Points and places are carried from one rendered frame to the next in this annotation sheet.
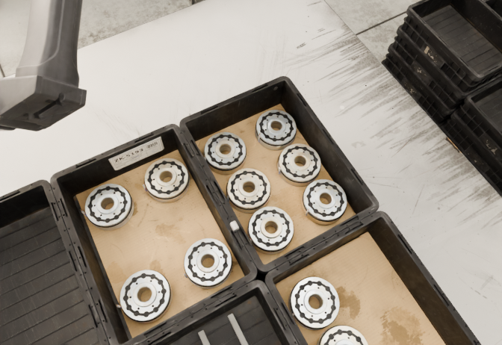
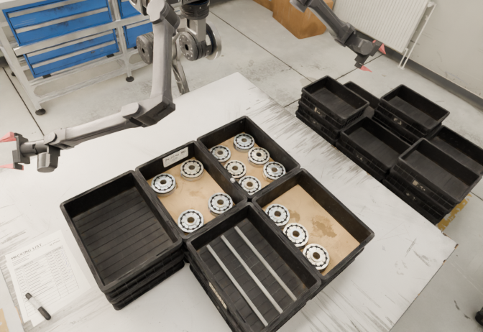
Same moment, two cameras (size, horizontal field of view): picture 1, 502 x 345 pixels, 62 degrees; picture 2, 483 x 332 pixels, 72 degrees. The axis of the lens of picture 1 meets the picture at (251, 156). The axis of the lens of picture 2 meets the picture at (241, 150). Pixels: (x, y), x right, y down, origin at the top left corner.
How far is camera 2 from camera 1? 62 cm
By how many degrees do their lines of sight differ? 16
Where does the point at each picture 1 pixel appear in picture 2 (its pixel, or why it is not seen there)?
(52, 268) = (137, 217)
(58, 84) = (167, 100)
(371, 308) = (305, 217)
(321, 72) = (261, 120)
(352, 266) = (292, 200)
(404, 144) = (310, 150)
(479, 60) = (344, 112)
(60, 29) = (167, 80)
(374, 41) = not seen: hidden behind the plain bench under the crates
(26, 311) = (126, 238)
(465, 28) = (334, 98)
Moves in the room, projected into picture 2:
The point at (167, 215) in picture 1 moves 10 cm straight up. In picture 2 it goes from (194, 187) to (193, 172)
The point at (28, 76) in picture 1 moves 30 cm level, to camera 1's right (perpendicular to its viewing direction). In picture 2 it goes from (158, 96) to (251, 97)
